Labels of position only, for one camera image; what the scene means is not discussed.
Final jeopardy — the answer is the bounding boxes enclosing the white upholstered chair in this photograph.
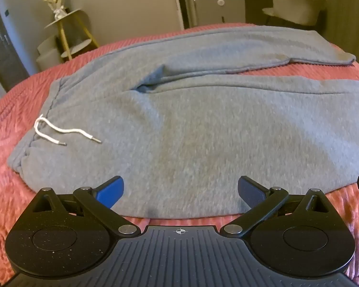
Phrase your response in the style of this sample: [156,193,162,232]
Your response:
[262,0,328,26]

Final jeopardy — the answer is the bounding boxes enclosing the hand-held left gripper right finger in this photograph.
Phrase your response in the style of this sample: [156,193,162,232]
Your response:
[220,176,333,238]

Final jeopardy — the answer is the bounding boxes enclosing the small white cabinet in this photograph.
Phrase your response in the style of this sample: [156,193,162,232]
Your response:
[193,0,246,28]

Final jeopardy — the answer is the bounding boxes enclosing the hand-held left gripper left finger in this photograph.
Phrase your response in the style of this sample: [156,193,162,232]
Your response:
[30,176,141,238]

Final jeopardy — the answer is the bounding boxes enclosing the tiered stand with gold legs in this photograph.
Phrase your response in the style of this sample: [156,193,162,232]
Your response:
[36,9,100,72]

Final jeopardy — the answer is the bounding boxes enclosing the grey pants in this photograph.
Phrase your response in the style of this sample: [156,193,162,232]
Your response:
[7,25,359,219]

